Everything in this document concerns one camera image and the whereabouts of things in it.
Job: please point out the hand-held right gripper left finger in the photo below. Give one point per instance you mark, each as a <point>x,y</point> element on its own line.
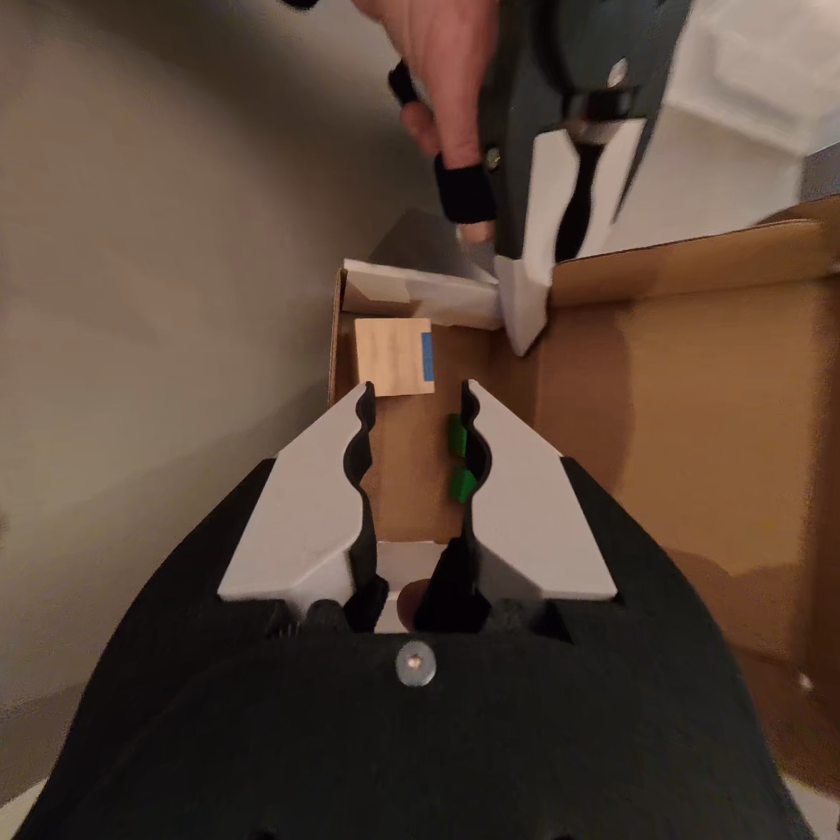
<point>295,525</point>

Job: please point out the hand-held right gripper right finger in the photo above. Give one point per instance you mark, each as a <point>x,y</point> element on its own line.
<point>544,525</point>

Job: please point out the clear plastic container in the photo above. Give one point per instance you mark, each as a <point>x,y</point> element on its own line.
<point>741,79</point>

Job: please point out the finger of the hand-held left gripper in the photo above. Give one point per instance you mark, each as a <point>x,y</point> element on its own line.
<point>620,170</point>
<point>541,197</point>

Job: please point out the wooden cube with blue tape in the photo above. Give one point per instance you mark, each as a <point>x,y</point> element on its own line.
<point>390,358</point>

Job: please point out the person's right hand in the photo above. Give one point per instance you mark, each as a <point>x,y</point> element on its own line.
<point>413,607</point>

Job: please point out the white cardboard box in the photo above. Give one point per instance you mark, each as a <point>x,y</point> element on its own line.
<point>656,426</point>

